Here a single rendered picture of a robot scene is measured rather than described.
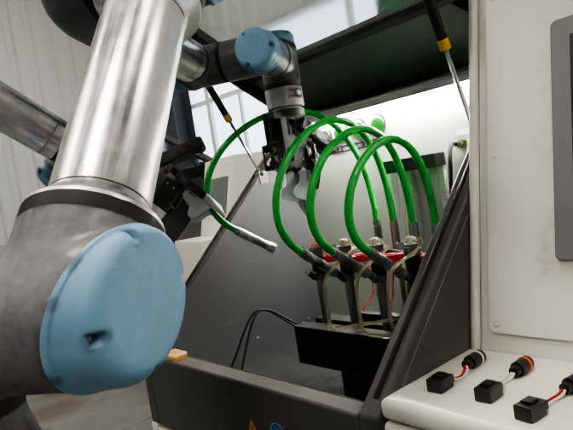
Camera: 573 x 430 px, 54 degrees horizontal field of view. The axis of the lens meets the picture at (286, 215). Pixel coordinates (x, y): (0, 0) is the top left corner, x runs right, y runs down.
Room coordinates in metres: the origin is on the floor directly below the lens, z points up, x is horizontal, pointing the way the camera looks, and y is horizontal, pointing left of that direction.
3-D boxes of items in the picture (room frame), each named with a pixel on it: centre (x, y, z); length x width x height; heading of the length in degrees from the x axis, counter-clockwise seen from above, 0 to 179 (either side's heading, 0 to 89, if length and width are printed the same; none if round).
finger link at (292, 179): (1.14, -0.02, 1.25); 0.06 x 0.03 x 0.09; 130
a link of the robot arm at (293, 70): (1.12, -0.03, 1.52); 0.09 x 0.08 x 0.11; 164
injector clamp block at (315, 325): (1.05, -0.13, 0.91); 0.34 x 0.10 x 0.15; 40
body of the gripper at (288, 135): (1.12, -0.03, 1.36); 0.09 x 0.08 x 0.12; 130
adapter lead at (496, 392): (0.69, -0.24, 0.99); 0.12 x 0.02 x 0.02; 132
